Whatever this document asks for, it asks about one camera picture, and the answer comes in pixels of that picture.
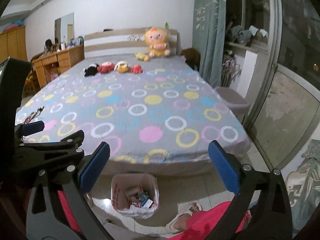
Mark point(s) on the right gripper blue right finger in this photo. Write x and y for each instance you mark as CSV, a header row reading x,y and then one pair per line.
x,y
226,166

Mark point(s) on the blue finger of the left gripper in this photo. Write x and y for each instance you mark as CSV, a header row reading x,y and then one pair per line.
x,y
32,128

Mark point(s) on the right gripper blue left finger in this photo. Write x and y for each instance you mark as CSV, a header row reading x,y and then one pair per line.
x,y
91,167

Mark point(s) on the blue white carton box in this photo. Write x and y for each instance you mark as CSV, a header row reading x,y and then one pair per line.
x,y
147,203

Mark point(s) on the trash bin with plastic bag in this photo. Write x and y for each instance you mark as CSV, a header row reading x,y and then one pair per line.
x,y
129,190

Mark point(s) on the wooden chair with clothes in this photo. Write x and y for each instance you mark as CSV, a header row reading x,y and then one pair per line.
x,y
31,86

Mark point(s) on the red trouser leg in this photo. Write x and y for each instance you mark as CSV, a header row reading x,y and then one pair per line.
x,y
68,212
203,222

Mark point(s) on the grey plastic stool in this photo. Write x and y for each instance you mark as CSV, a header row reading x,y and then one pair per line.
x,y
235,102

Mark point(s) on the wooden desk with drawers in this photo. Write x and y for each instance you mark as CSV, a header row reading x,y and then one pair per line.
x,y
52,65

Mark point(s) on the foot in white slipper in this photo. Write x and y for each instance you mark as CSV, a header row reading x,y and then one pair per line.
x,y
178,224

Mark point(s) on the bed with circle-pattern sheet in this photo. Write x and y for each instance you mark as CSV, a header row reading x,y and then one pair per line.
x,y
159,122

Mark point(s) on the black white plush toy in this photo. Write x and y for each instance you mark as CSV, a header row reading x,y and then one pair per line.
x,y
92,70

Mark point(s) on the yellow wooden wardrobe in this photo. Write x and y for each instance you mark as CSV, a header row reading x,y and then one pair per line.
x,y
12,44

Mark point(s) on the yellow white plush toy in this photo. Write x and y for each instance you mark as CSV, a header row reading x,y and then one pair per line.
x,y
122,67

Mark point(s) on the dark brown chair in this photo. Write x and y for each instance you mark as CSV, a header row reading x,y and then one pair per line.
x,y
192,58

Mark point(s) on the small red plush toy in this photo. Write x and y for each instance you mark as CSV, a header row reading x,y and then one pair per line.
x,y
136,69

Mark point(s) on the small yellow plush toy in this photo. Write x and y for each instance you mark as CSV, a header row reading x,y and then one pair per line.
x,y
142,57

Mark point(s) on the wooden striped headboard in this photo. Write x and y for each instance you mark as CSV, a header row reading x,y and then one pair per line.
x,y
121,42

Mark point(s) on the large yellow plush doll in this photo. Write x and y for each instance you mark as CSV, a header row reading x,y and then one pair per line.
x,y
157,41

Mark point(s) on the green patterned curtain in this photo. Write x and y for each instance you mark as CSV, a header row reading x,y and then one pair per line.
x,y
209,24

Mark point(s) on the wall mirror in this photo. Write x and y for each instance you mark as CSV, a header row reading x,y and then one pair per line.
x,y
64,28

